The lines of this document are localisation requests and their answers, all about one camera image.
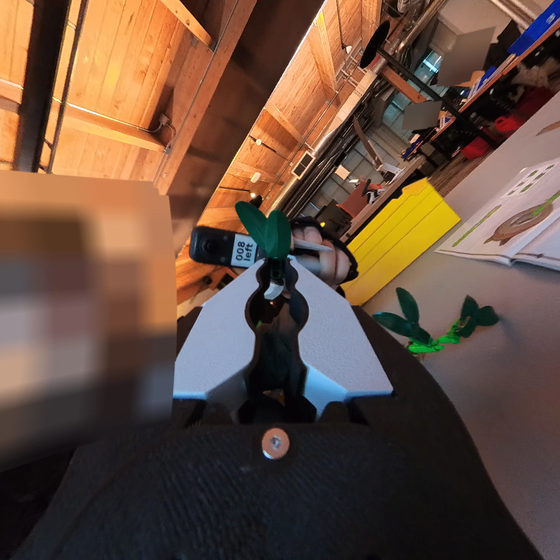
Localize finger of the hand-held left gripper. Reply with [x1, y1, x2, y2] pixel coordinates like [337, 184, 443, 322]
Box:
[289, 238, 334, 254]
[294, 257, 325, 278]

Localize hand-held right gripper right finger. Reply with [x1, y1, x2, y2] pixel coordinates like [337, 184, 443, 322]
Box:
[284, 258, 394, 418]

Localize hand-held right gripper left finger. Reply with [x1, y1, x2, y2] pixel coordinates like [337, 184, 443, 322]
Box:
[174, 258, 267, 421]

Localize two-leaf green toy sprig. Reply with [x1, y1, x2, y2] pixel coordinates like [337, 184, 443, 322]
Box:
[235, 201, 293, 302]

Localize grey desk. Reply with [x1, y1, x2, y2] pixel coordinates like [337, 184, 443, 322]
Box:
[341, 90, 560, 560]

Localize person's left hand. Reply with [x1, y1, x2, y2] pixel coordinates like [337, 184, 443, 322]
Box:
[301, 227, 351, 287]

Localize white vent grille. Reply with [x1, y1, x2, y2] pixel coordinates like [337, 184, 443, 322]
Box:
[290, 150, 316, 179]

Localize yellow box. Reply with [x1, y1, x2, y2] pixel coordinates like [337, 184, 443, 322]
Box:
[340, 178, 461, 306]

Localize small green toy sprig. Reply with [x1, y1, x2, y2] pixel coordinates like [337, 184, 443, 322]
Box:
[445, 296, 500, 345]

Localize red crate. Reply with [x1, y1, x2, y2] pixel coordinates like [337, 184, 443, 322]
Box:
[494, 115, 531, 134]
[461, 135, 500, 161]

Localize open instruction booklet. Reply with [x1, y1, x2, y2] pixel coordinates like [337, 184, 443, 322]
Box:
[434, 159, 560, 270]

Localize dark steel column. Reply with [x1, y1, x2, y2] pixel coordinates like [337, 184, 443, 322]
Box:
[12, 0, 73, 174]

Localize storage shelf rack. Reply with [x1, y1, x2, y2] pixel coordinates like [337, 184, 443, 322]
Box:
[409, 0, 560, 160]

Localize blue storage bin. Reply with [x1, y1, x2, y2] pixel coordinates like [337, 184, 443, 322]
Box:
[507, 0, 560, 57]

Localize silver ventilation duct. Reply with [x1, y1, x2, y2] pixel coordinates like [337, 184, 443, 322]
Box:
[279, 127, 353, 216]

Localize green cable connectors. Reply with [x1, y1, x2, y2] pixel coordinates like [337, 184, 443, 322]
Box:
[373, 287, 445, 355]

